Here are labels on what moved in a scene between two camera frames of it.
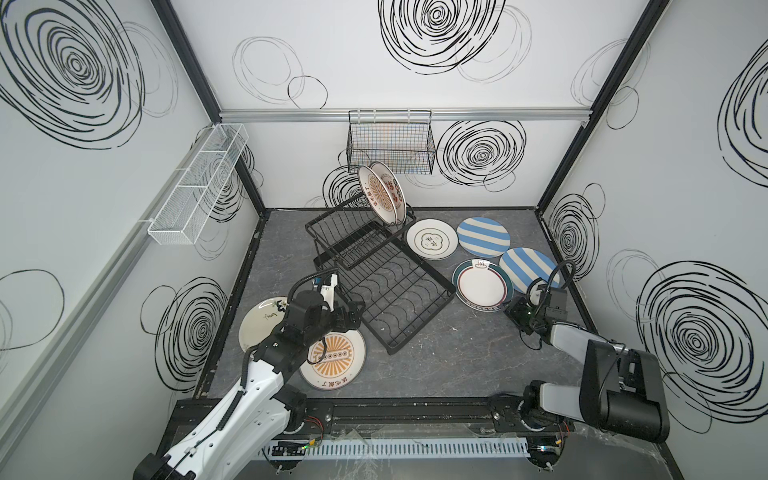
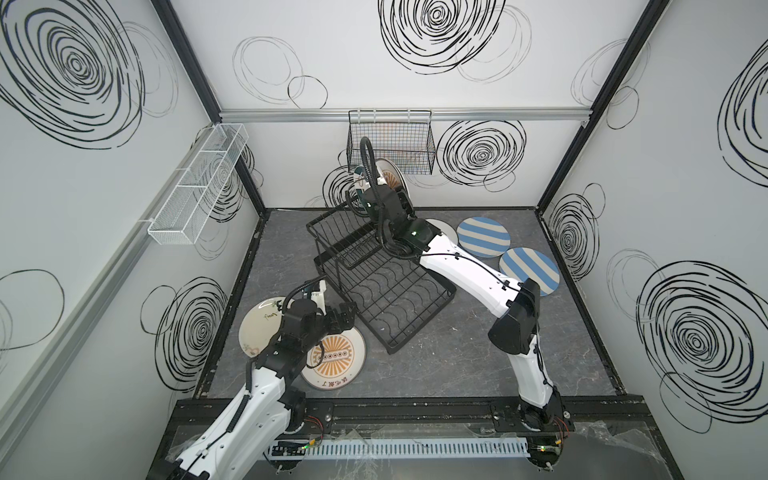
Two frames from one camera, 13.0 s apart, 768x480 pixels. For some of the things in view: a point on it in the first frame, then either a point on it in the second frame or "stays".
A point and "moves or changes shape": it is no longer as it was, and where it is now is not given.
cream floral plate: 259,321 stays
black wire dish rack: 374,264 stays
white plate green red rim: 482,285 moves or changes shape
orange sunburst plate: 377,195 moves or changes shape
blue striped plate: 483,237 stays
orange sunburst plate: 335,361 stays
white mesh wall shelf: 182,215 stays
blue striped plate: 522,265 stays
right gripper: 514,310 → 375,208
